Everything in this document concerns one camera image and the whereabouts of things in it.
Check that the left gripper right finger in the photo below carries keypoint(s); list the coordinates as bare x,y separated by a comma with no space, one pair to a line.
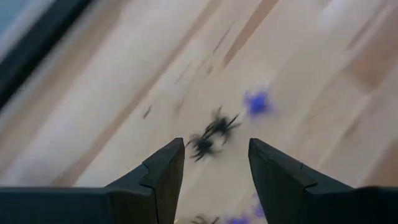
286,196

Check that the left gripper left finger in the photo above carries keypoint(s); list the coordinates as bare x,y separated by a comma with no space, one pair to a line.
155,193

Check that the black plastic spider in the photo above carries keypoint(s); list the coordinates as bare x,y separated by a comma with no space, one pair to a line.
202,147
221,124
205,220

